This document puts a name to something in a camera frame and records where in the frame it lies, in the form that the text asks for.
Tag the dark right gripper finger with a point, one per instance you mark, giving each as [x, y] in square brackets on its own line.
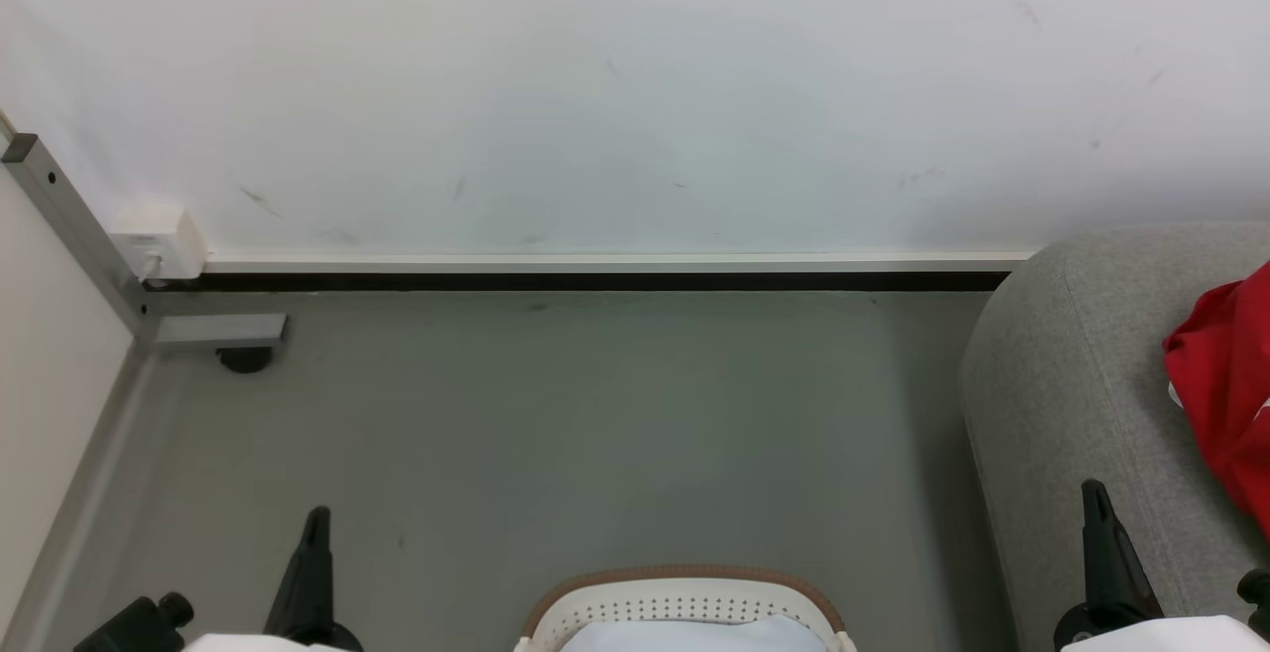
[1109, 573]

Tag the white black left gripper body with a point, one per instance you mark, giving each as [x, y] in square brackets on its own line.
[258, 645]

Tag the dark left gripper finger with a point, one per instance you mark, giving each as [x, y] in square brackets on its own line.
[313, 583]

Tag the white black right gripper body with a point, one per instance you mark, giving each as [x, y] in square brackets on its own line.
[1181, 637]

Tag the red and white garment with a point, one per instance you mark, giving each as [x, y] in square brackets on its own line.
[1230, 384]

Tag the white laundry basket brown rim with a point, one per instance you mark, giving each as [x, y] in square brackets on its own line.
[685, 597]

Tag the grey fabric sofa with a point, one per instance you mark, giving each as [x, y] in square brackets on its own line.
[1081, 384]

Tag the white baseboard strip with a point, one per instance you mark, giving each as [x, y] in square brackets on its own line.
[615, 263]

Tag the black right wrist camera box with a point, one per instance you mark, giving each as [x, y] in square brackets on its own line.
[1258, 597]

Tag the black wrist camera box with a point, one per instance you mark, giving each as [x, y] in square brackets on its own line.
[129, 627]
[1258, 597]

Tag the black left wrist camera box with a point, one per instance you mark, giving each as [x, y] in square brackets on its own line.
[129, 627]

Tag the black round frame foot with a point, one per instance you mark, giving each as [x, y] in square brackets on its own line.
[244, 359]

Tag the white wall socket box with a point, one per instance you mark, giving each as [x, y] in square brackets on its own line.
[159, 240]

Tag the grey metal frame post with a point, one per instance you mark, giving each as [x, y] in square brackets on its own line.
[89, 245]

